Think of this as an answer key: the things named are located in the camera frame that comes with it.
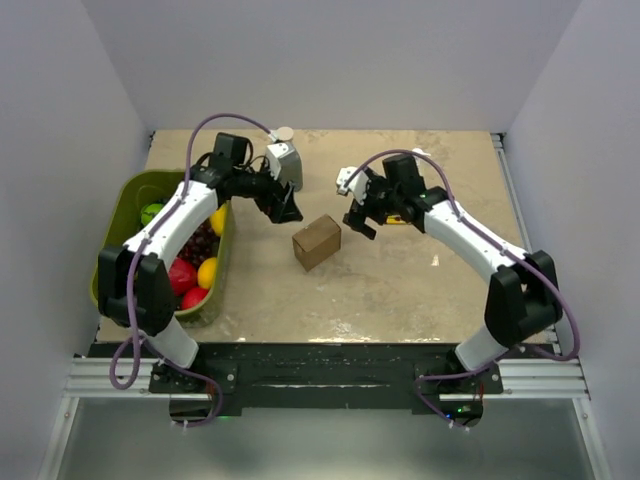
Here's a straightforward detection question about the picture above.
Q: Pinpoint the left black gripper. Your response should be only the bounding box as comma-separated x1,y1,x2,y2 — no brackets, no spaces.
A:
233,157,303,223

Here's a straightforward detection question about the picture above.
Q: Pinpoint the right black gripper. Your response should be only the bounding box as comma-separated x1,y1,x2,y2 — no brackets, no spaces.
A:
343,170,402,240

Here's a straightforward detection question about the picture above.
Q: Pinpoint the yellow utility knife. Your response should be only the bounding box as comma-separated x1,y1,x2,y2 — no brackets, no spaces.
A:
385,215,408,226

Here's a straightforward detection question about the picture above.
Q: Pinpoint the brown cardboard express box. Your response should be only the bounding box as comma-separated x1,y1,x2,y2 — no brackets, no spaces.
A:
292,214,342,272

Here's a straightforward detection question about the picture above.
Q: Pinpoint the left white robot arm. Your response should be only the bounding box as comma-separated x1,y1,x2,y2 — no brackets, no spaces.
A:
97,127,303,392

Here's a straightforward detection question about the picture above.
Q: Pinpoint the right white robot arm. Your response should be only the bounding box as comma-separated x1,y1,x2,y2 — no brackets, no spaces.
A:
336,150,563,393

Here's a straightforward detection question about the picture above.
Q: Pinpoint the grey pump bottle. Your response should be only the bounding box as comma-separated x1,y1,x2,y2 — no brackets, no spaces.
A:
275,126,303,192

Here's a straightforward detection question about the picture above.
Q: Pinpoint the dark purple grape bunch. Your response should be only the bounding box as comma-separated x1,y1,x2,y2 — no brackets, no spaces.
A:
177,221,220,270

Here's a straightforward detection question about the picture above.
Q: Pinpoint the cream lotion pump bottle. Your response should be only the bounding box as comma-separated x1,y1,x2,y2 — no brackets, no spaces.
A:
411,148,431,158

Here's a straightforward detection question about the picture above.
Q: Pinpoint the yellow lemon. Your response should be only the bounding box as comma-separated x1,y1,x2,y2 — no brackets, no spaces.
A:
197,257,217,290

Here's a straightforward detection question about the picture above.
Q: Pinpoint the red apple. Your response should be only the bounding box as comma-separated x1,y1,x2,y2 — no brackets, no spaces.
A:
168,258,197,296

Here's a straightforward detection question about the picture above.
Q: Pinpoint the red dragon fruit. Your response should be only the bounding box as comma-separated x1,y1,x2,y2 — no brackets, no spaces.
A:
180,287,209,310

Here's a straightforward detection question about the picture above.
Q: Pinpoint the green tennis ball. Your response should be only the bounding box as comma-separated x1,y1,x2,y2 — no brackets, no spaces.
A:
139,202,164,227

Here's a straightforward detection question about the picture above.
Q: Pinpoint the olive green plastic bin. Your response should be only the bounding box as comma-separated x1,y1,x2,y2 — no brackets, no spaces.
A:
103,170,235,328

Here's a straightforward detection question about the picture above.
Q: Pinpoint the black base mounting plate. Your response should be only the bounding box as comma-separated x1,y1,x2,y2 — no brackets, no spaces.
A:
148,342,503,426

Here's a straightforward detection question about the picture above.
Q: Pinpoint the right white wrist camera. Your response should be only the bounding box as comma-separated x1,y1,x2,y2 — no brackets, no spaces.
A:
336,166,370,205

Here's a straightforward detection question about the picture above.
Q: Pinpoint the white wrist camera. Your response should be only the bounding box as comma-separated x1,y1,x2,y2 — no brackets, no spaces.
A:
336,166,370,205
265,126,294,184

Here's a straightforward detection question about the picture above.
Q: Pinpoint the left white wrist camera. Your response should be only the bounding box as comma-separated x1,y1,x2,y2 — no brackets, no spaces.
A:
265,126,294,184

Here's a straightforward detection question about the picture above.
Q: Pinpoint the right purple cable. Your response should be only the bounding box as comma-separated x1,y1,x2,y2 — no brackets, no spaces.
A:
344,149,581,432

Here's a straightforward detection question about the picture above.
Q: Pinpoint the purple cable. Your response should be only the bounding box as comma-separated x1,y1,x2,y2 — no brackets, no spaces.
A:
344,149,581,432
108,113,281,426

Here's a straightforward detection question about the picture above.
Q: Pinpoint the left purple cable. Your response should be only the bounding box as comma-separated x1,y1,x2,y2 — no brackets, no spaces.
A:
108,113,281,426

